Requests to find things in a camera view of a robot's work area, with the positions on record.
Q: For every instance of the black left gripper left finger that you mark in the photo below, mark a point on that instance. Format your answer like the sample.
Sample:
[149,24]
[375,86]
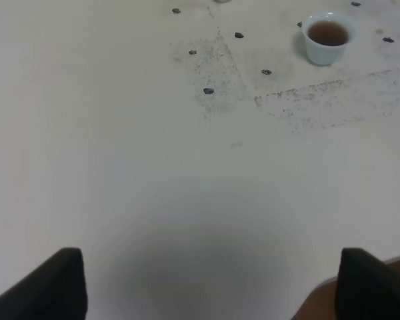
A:
[55,290]

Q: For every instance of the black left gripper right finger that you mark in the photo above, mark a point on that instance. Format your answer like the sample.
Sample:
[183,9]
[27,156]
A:
[366,287]

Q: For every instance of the near light blue teacup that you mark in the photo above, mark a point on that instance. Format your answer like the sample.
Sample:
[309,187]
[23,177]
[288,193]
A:
[326,36]

